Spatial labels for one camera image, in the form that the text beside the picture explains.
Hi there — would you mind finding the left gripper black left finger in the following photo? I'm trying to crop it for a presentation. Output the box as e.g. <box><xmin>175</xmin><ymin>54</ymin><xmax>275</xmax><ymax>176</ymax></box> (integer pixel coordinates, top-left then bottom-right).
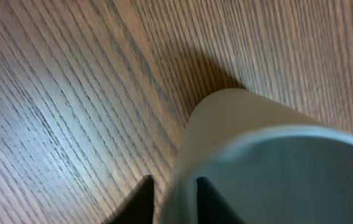
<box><xmin>103</xmin><ymin>175</ymin><xmax>154</xmax><ymax>224</ymax></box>

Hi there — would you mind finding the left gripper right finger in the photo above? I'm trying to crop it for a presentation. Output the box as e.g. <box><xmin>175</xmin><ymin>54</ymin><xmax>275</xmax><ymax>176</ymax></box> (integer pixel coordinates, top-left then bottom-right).
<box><xmin>196</xmin><ymin>177</ymin><xmax>246</xmax><ymax>224</ymax></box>

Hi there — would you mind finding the small mint green cup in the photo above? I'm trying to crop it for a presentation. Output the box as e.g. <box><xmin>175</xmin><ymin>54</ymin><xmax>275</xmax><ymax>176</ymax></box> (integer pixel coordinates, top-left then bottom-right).
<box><xmin>158</xmin><ymin>88</ymin><xmax>353</xmax><ymax>223</ymax></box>

